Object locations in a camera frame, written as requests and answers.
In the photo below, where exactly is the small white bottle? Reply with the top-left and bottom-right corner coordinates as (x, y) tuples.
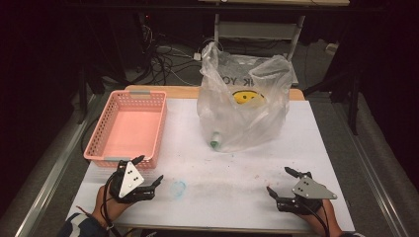
(209, 130), (222, 149)

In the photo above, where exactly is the person's left hand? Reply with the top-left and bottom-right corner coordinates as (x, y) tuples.
(91, 183), (133, 229)

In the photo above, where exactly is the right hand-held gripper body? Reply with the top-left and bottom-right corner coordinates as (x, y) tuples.
(276, 170), (339, 216)

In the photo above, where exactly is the clear smiley plastic bag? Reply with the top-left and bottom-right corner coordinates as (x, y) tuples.
(196, 40), (294, 154)

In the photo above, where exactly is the white desk frame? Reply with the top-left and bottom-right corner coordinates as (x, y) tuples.
(211, 12), (306, 87)

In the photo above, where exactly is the black stand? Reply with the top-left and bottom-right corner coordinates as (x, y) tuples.
(76, 63), (107, 125)
(304, 70), (361, 136)

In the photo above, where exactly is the pink plastic basket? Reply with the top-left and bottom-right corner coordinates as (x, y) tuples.
(83, 90), (168, 171)

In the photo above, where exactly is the metal floor rail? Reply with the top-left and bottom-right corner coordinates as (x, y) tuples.
(332, 98), (411, 237)
(14, 93), (102, 237)

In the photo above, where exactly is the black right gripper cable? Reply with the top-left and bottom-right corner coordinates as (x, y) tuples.
(304, 201), (333, 237)

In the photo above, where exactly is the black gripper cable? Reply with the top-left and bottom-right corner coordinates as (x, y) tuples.
(304, 201), (333, 237)
(100, 171), (125, 237)

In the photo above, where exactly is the person's right hand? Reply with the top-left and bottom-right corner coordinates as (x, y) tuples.
(297, 198), (344, 237)

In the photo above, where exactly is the white table mat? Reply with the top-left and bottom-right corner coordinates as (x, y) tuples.
(64, 98), (357, 234)

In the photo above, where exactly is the tangle of floor cables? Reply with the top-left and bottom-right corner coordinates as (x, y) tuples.
(131, 23), (225, 87)

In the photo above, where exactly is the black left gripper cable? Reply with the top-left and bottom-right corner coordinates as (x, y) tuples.
(100, 171), (125, 237)

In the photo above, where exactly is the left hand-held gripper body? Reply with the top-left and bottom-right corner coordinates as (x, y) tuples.
(109, 159), (157, 203)

